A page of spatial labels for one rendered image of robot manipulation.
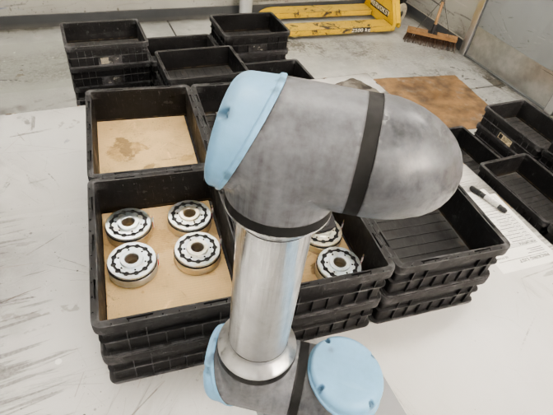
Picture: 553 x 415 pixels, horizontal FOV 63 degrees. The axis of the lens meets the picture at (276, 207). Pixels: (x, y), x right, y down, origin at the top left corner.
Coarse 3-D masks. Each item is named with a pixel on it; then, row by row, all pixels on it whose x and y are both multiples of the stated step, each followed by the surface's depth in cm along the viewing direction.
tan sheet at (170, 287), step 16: (144, 208) 112; (160, 208) 113; (160, 224) 109; (160, 240) 105; (176, 240) 106; (160, 256) 102; (224, 256) 104; (160, 272) 99; (176, 272) 99; (224, 272) 101; (112, 288) 94; (128, 288) 95; (144, 288) 95; (160, 288) 96; (176, 288) 96; (192, 288) 97; (208, 288) 97; (224, 288) 98; (112, 304) 92; (128, 304) 92; (144, 304) 93; (160, 304) 93; (176, 304) 93
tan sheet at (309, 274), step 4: (344, 240) 112; (340, 244) 111; (344, 244) 111; (348, 248) 110; (308, 252) 108; (308, 256) 107; (312, 256) 107; (316, 256) 107; (308, 260) 106; (312, 260) 106; (308, 264) 105; (312, 264) 105; (304, 268) 104; (308, 268) 104; (312, 268) 104; (304, 272) 103; (308, 272) 103; (312, 272) 103; (304, 276) 102; (308, 276) 102; (312, 276) 102; (304, 280) 101; (308, 280) 102; (312, 280) 102
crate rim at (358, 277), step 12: (372, 228) 101; (384, 252) 97; (336, 276) 90; (348, 276) 91; (360, 276) 91; (372, 276) 92; (384, 276) 94; (300, 288) 87; (312, 288) 88; (324, 288) 90; (336, 288) 91
